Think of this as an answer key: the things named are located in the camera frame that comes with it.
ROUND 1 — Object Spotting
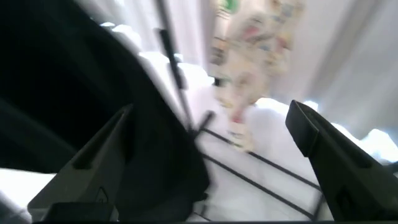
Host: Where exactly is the black garment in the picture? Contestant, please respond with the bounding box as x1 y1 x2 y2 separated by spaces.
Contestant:
0 0 211 222

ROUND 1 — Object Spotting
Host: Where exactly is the black clothes rack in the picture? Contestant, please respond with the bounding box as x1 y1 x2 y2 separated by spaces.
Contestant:
154 0 326 222

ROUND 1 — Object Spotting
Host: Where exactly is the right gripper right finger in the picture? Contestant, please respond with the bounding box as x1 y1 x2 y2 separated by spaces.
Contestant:
285 100 398 222

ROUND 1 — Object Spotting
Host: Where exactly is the white curtain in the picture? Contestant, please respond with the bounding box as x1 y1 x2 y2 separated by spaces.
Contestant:
74 0 398 141

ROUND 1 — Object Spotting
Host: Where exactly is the cream printed garment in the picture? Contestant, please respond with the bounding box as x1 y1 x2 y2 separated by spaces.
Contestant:
208 0 305 153

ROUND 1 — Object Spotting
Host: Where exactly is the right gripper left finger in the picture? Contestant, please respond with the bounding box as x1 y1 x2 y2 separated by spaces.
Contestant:
27 104 134 222

